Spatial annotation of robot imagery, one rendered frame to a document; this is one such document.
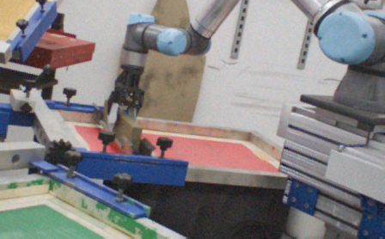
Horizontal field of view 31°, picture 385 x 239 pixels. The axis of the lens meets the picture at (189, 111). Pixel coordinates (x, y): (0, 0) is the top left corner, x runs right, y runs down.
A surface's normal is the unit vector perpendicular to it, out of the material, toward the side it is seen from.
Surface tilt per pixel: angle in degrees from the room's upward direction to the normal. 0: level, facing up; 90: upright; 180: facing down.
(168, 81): 89
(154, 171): 90
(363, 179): 90
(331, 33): 94
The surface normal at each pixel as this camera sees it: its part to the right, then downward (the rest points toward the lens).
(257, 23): 0.33, 0.23
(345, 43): -0.55, 0.12
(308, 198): -0.73, -0.02
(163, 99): -0.20, 0.15
